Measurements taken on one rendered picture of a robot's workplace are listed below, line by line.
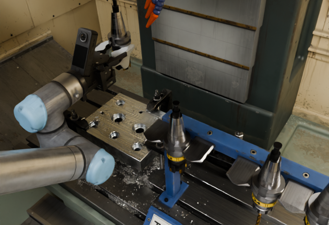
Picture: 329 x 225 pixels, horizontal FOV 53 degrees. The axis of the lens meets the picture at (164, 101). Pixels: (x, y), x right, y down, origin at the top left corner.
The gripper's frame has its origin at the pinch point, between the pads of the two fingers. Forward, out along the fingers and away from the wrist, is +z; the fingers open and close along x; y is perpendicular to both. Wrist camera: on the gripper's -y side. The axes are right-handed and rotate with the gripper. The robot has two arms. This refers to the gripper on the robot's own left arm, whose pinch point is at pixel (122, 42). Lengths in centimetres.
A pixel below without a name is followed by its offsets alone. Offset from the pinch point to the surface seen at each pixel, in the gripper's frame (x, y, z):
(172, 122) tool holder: 27.5, 3.4, -18.2
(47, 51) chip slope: -93, 49, 38
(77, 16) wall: -97, 42, 70
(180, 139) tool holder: 29.6, 8.0, -17.9
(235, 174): 43.4, 9.9, -19.3
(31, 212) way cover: -24, 59, -34
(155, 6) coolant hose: 16.8, -16.5, -6.6
